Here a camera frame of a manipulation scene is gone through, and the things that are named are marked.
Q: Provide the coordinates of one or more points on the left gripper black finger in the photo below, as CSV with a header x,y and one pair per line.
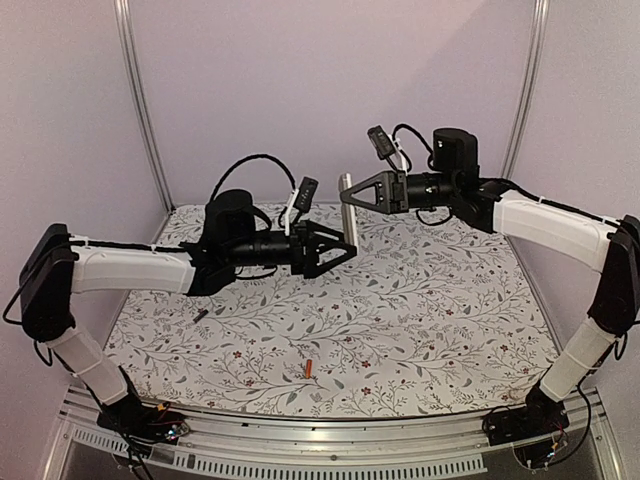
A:
x,y
322,233
327,257

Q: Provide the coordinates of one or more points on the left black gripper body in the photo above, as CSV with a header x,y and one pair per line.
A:
x,y
300,264

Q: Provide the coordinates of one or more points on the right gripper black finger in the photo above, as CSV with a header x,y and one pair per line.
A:
x,y
380,204
378,184

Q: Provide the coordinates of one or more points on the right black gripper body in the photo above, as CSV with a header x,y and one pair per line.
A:
x,y
396,190

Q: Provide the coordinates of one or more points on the black battery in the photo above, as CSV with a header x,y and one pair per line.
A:
x,y
200,316

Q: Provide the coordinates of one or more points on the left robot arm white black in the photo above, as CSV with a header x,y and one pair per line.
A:
x,y
62,265

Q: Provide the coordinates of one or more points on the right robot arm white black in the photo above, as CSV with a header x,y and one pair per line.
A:
x,y
608,247

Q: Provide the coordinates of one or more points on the floral patterned table mat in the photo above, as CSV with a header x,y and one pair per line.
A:
x,y
424,320

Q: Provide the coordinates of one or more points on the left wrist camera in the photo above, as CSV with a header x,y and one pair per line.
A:
x,y
306,192

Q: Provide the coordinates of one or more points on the right aluminium frame post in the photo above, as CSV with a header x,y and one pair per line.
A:
x,y
532,65

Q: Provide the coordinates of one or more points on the aluminium frame post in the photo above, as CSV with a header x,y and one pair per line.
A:
x,y
532,65
132,67

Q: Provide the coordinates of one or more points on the aluminium front rail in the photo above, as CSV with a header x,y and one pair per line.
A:
x,y
233,445

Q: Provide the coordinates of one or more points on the left aluminium frame post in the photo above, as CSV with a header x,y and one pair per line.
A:
x,y
132,67

